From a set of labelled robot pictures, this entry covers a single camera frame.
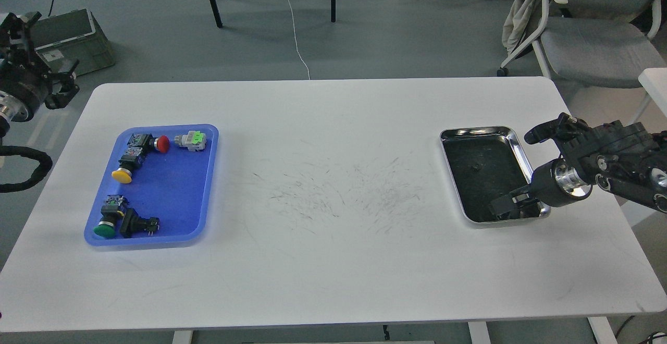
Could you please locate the green push button switch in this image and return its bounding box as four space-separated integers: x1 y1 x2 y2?
93 194 128 239

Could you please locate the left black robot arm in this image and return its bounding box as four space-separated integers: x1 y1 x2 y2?
1 11 80 138

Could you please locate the red push button switch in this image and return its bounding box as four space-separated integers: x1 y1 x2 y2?
127 133 170 153

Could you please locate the grey green switch module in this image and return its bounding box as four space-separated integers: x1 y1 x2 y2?
174 130 207 152

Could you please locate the blue plastic tray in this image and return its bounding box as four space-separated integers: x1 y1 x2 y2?
84 124 219 248

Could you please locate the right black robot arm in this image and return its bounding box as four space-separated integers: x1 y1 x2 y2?
490 112 666 218

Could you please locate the yellow push button switch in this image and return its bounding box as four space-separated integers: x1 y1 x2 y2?
110 146 145 184

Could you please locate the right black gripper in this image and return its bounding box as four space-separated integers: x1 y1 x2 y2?
489 159 592 222

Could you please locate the grey office chair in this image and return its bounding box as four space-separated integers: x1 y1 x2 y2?
497 0 665 89

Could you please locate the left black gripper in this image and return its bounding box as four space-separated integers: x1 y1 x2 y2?
1 11 80 123

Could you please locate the grey green storage crate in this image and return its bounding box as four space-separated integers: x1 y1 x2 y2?
31 9 116 76

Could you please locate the silver metal tray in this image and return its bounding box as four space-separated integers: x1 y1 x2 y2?
440 126 551 227

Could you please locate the black switch component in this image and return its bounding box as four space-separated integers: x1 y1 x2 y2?
119 208 160 239

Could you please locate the beige jacket on chair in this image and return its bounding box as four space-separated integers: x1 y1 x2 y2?
502 0 539 54

